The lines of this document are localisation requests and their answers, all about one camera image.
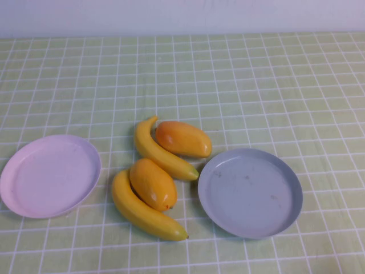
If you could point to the reddish orange mango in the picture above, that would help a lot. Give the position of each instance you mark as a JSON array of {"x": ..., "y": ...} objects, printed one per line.
[{"x": 185, "y": 140}]

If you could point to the yellow banana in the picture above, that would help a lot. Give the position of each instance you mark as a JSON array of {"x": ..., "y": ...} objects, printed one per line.
[
  {"x": 154, "y": 154},
  {"x": 137, "y": 214}
]

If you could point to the yellow orange mango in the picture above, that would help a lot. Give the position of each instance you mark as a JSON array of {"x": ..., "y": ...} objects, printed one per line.
[{"x": 152, "y": 182}]

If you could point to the blue-grey round plate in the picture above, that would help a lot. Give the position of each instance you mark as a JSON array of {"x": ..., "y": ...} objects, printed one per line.
[{"x": 248, "y": 194}]

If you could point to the pink round plate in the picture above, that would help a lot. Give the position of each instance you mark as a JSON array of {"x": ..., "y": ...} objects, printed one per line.
[{"x": 51, "y": 177}]

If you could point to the green checked tablecloth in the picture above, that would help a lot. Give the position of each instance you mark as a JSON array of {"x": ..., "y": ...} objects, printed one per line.
[{"x": 256, "y": 85}]

